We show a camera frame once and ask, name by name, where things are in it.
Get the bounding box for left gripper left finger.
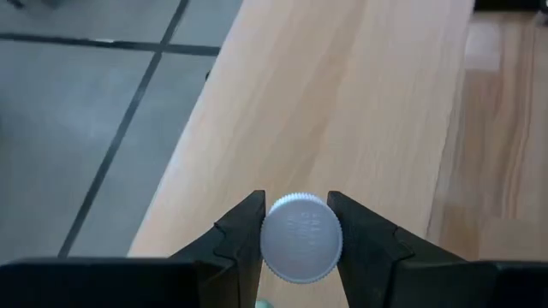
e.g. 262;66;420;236
0;190;267;308

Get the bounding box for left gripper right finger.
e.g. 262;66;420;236
327;190;548;308

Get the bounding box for pink medicine bottle white cap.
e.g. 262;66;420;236
259;192;344;285

